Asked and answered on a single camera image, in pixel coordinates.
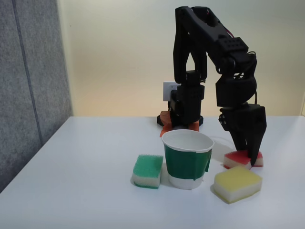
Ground red and white sponge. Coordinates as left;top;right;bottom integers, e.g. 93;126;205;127
223;150;264;170

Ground yellow and white sponge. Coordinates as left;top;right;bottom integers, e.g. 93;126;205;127
213;166;264;205

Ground orange table clamp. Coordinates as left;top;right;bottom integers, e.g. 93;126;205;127
188;121;201;132
159;110;173;138

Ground white paper cup green tape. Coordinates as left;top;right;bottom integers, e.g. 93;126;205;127
161;129;215;191

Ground green and white sponge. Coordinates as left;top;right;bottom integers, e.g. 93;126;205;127
131;154;164;190

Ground grey fabric partition panel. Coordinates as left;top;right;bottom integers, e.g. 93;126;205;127
0;0;73;194

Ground white wall socket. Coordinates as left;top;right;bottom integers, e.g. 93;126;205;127
163;81;182;102

